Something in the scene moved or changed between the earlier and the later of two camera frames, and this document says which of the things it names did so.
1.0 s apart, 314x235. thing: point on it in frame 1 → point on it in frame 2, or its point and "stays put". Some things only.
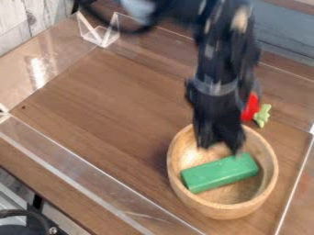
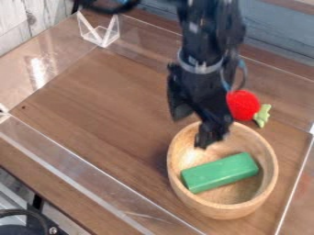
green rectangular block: (208, 175) stays put
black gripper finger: (232, 137) → (213, 129)
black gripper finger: (205, 134) → (179, 107)
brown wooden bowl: (234, 199) stays put
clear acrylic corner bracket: (100, 36) stays put
